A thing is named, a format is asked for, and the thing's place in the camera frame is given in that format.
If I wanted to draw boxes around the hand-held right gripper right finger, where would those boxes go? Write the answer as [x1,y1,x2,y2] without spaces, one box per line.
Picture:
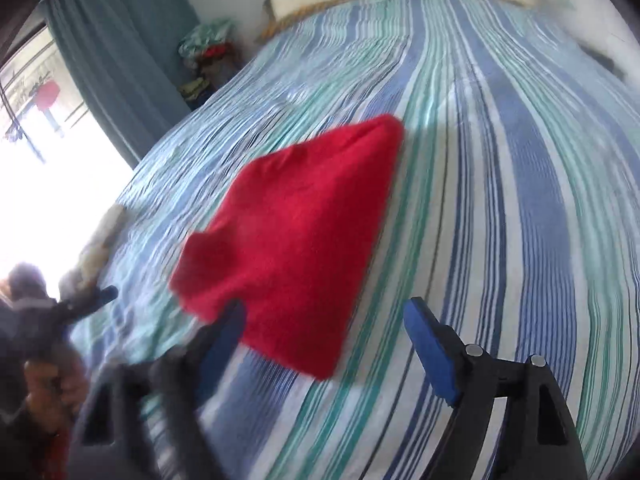
[402,296,588,480]

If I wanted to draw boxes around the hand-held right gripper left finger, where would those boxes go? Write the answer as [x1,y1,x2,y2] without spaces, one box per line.
[67,300,248,480]

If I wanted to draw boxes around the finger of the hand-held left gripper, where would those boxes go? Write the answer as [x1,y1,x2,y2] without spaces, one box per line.
[64,285,120,320]

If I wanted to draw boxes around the red sweater with white figure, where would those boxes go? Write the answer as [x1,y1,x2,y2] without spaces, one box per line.
[169,113,406,381]

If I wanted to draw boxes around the pile of clothes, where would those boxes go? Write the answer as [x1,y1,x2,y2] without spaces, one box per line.
[177,17,246,111]

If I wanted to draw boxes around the person's left hand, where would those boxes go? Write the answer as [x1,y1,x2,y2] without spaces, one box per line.
[22,344,90,436]

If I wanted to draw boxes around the zigzag patterned pillow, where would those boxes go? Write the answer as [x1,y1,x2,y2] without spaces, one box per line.
[59,203,128,301]

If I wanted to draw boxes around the striped bedspread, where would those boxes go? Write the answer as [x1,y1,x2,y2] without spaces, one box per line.
[75,0,640,480]

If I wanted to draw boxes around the red hanging cloth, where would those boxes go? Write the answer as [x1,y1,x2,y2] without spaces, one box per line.
[29,81,62,112]

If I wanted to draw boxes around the grey-blue curtain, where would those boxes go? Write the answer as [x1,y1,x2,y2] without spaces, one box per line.
[40,0,201,168]

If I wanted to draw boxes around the yellow patterned pillow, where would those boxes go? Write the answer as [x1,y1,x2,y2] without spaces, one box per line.
[257,0,341,41]

